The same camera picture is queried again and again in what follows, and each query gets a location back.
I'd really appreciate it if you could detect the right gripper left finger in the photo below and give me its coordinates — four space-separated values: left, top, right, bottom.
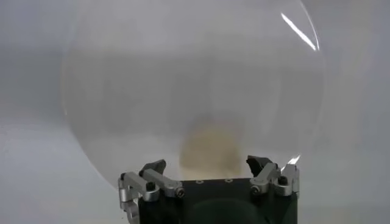
117 159 186 224

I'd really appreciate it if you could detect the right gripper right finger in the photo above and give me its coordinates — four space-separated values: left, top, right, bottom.
246 155 301 198

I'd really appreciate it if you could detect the white steamed baozi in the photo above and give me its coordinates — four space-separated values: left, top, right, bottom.
178 124 244 181

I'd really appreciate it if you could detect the white round plate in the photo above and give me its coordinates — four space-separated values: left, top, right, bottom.
60 0 325 189

